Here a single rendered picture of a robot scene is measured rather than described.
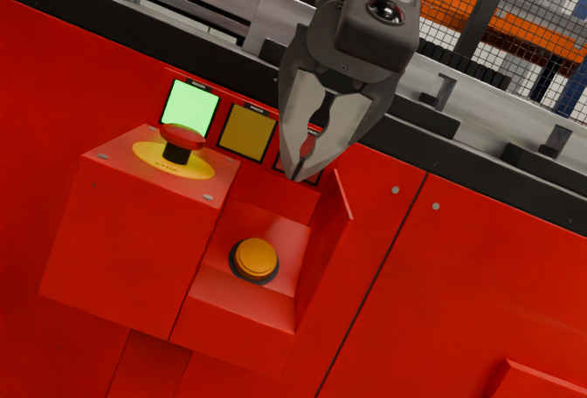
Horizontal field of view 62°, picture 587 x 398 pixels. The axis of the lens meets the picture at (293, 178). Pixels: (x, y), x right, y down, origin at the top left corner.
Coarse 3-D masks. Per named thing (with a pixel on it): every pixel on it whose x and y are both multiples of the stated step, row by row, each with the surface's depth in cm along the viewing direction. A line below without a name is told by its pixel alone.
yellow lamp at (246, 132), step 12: (240, 108) 49; (228, 120) 49; (240, 120) 49; (252, 120) 49; (264, 120) 49; (228, 132) 49; (240, 132) 49; (252, 132) 49; (264, 132) 49; (228, 144) 50; (240, 144) 50; (252, 144) 50; (264, 144) 50; (252, 156) 50
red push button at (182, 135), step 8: (160, 128) 40; (168, 128) 40; (176, 128) 40; (184, 128) 41; (192, 128) 42; (168, 136) 39; (176, 136) 39; (184, 136) 40; (192, 136) 40; (200, 136) 41; (168, 144) 41; (176, 144) 39; (184, 144) 39; (192, 144) 40; (200, 144) 40; (168, 152) 41; (176, 152) 40; (184, 152) 41; (168, 160) 41; (176, 160) 41; (184, 160) 41
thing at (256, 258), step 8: (248, 240) 45; (256, 240) 45; (240, 248) 44; (248, 248) 44; (256, 248) 44; (264, 248) 44; (272, 248) 45; (240, 256) 43; (248, 256) 43; (256, 256) 44; (264, 256) 44; (272, 256) 44; (240, 264) 43; (248, 264) 43; (256, 264) 43; (264, 264) 43; (272, 264) 44; (240, 272) 43; (248, 272) 43; (256, 272) 43; (264, 272) 43
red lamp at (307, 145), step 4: (308, 136) 49; (312, 136) 49; (308, 140) 50; (312, 140) 50; (304, 144) 50; (308, 144) 50; (312, 144) 50; (300, 148) 50; (304, 148) 50; (308, 148) 50; (300, 152) 50; (304, 152) 50; (308, 152) 50; (304, 156) 50; (280, 160) 50; (276, 164) 50; (280, 164) 50; (280, 168) 50; (312, 176) 51; (316, 176) 51; (308, 180) 51; (312, 180) 51
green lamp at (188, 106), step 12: (180, 84) 48; (180, 96) 48; (192, 96) 48; (204, 96) 48; (216, 96) 49; (168, 108) 49; (180, 108) 49; (192, 108) 49; (204, 108) 49; (168, 120) 49; (180, 120) 49; (192, 120) 49; (204, 120) 49; (204, 132) 49
